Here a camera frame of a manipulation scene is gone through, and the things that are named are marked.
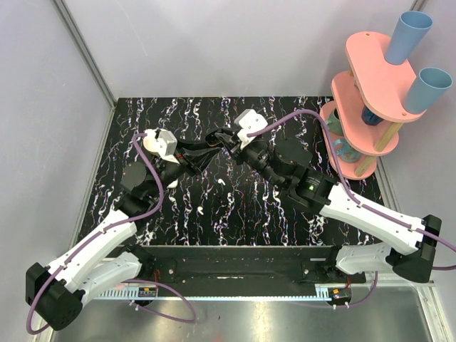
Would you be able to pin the green ceramic mug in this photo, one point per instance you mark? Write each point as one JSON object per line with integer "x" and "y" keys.
{"x": 333, "y": 122}

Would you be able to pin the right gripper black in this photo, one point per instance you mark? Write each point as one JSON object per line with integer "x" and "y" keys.
{"x": 233, "y": 144}

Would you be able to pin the black marble mat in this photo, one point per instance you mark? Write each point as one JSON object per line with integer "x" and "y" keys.
{"x": 247, "y": 211}

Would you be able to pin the pink three tier shelf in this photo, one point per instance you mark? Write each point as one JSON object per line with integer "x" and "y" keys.
{"x": 370, "y": 81}

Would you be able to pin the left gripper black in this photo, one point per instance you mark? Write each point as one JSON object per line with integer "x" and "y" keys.
{"x": 183, "y": 159}

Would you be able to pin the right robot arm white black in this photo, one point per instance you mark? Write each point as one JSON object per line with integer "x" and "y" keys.
{"x": 406, "y": 245}

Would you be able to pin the blue cup front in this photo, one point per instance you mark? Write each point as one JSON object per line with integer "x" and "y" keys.
{"x": 429, "y": 85}

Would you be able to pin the blue patterned mug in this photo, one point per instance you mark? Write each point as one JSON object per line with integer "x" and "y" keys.
{"x": 345, "y": 152}

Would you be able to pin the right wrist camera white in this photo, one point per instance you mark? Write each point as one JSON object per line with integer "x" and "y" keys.
{"x": 249, "y": 121}

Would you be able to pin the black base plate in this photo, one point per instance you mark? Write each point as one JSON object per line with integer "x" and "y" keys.
{"x": 168, "y": 264}

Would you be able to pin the blue cup rear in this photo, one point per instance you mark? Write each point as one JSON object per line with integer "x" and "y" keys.
{"x": 409, "y": 31}

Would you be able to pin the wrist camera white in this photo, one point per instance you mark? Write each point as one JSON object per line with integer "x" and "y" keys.
{"x": 249, "y": 121}
{"x": 162, "y": 143}

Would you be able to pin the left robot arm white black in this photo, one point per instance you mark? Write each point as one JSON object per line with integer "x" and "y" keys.
{"x": 57, "y": 292}

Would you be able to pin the black earbud charging case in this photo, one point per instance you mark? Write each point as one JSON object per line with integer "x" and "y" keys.
{"x": 212, "y": 139}

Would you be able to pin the dark blue cup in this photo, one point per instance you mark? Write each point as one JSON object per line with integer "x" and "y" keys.
{"x": 369, "y": 117}

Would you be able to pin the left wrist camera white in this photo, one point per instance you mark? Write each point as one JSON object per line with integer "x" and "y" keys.
{"x": 162, "y": 143}

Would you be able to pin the white earbud case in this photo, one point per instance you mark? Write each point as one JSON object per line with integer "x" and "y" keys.
{"x": 173, "y": 184}

